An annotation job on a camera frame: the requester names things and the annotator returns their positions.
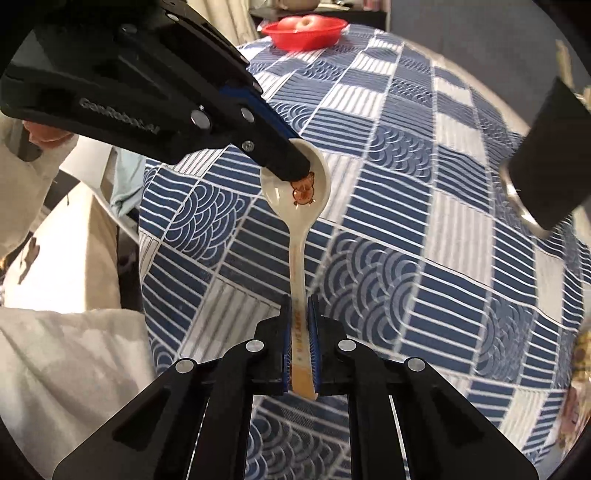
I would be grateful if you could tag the light blue cloth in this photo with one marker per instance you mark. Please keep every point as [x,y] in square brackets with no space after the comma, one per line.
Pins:
[127,184]

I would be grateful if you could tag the person's white clothing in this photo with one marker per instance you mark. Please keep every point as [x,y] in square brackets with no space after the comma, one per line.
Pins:
[69,392]

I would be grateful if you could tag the clear packet of biscuits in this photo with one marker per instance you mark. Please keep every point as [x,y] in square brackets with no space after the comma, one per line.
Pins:
[577,392]

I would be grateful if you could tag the person's left hand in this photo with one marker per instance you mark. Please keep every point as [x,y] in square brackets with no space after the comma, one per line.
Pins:
[44,136]

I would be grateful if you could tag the black cylindrical utensil holder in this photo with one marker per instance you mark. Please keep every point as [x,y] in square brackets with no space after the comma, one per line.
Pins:
[554,161]

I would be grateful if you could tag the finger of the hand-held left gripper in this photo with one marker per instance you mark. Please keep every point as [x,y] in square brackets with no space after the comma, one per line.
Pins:
[258,104]
[272,152]

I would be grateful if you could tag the red plastic basket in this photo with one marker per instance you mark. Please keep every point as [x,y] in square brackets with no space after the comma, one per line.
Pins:
[300,41]

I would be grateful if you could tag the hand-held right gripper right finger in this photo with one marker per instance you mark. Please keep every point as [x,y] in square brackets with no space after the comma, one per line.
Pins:
[314,350]

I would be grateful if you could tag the blue patterned tablecloth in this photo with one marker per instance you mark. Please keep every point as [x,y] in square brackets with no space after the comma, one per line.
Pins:
[415,230]

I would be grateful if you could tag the person's left forearm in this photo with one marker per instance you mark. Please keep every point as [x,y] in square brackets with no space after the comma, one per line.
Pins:
[18,194]

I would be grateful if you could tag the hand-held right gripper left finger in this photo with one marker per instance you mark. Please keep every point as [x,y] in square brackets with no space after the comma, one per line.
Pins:
[285,350]

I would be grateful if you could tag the white spoon bear print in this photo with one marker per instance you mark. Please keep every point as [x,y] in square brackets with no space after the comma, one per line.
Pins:
[298,240]

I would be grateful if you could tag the red apple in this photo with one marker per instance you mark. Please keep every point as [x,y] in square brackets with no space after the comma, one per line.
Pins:
[290,24]
[316,23]

